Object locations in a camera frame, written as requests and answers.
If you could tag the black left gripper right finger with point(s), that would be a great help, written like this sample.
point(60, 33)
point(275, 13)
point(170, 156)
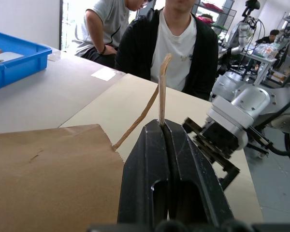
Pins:
point(191, 174)

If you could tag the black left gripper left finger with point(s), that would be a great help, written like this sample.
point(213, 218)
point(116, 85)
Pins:
point(145, 169)

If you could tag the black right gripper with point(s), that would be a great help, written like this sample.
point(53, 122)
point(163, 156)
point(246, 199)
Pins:
point(217, 137)

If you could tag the brown paper bag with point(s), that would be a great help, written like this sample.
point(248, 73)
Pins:
point(53, 178)

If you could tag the beige cardboard sheet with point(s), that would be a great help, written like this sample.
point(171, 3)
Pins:
point(125, 106)

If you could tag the white paper label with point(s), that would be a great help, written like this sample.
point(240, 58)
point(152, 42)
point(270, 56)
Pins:
point(103, 74)

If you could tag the white background table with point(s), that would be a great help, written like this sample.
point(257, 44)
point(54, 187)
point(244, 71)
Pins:
point(261, 60)

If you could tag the person in black jacket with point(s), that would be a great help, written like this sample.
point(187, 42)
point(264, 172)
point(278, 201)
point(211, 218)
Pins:
point(176, 48)

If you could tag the silver background robot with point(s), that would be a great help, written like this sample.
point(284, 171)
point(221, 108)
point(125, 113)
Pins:
point(242, 31)

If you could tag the seated person in black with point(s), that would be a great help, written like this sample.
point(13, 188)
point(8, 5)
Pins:
point(270, 36)

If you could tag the person in grey t-shirt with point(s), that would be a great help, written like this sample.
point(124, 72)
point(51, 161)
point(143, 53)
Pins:
point(99, 26)

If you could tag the blue plastic crate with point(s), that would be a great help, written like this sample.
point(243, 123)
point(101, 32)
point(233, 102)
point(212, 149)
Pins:
point(19, 65)

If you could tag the white flat item in crate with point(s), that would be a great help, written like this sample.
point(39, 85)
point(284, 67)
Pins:
point(4, 56)

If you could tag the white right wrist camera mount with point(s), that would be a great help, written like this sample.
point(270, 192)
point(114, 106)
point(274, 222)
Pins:
point(229, 113)

